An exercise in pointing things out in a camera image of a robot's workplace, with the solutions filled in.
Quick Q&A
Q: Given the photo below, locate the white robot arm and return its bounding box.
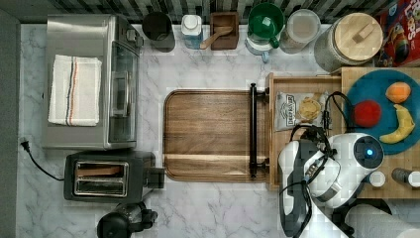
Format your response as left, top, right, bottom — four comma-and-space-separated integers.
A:
277, 133, 384, 238

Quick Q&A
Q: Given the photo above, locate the dark wooden cutting board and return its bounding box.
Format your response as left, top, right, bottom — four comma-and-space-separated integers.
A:
163, 85, 270, 182

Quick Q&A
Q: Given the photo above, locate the light wooden drawer tray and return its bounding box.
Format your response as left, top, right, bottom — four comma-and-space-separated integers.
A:
264, 72, 342, 191

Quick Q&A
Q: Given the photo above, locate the bag of potato chips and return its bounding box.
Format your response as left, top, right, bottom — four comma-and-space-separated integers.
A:
274, 91, 329, 131

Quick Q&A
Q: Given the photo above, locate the dark wooden salt box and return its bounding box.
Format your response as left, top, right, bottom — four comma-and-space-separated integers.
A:
210, 12, 239, 51

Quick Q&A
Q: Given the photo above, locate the white and blue mug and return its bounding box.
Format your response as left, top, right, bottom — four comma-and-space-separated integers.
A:
245, 34, 272, 63

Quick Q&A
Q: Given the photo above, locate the wooden spoon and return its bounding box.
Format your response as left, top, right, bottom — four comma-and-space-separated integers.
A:
200, 27, 233, 50

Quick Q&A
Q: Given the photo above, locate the small white-capped bottle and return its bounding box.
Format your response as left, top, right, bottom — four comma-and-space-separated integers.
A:
181, 15, 203, 50

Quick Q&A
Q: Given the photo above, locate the black cup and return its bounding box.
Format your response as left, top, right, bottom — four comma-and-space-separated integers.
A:
142, 12, 175, 53

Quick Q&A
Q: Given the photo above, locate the green mug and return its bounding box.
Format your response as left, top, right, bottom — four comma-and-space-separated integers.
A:
248, 2, 284, 49

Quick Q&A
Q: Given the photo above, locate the black coffee grinder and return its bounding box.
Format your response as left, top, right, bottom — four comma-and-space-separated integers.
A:
96, 201, 158, 238

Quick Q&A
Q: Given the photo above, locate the black two-slot toaster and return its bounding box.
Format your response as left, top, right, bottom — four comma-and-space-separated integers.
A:
63, 149, 164, 203

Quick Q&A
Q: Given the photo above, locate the clear glass jar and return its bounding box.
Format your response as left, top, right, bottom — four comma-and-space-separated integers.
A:
280, 9, 321, 55

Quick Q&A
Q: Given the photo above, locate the stainless steel toaster oven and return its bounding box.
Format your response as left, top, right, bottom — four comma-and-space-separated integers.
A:
43, 14, 143, 150

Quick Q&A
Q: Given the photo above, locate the white striped dish towel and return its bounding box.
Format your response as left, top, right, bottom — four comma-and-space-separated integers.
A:
48, 55, 102, 127

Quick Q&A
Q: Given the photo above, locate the red apple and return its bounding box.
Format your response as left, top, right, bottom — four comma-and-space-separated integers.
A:
353, 100, 381, 128

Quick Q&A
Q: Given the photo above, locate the blue round plate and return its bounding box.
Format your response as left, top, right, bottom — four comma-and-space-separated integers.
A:
346, 69, 420, 155

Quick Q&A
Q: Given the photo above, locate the jar with wooden lid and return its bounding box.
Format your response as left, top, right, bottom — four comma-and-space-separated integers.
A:
314, 13, 383, 72

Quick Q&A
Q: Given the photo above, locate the blue salt shaker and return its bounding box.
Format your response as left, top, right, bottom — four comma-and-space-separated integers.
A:
365, 171, 386, 187

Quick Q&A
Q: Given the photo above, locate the paper towel roll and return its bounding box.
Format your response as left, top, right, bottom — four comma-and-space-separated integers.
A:
332, 198, 420, 238

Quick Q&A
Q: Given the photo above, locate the orange fruit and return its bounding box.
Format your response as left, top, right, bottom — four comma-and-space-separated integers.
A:
385, 81, 411, 103

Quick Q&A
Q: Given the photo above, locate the light butcher block board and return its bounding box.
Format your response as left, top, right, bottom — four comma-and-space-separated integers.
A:
339, 66, 419, 199

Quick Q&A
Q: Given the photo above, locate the yellow banana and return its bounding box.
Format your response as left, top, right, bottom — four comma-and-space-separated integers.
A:
379, 104, 415, 144

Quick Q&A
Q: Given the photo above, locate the grey pepper shaker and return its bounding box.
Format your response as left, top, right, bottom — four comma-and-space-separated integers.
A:
391, 168, 420, 187

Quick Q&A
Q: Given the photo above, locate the colourful cereal box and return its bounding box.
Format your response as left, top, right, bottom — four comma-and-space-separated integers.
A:
375, 0, 420, 67

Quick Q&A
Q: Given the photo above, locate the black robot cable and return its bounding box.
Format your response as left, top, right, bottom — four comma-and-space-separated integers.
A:
278, 91, 355, 238

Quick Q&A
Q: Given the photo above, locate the black toaster power cord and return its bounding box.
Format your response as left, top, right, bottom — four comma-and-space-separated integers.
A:
20, 138, 65, 182

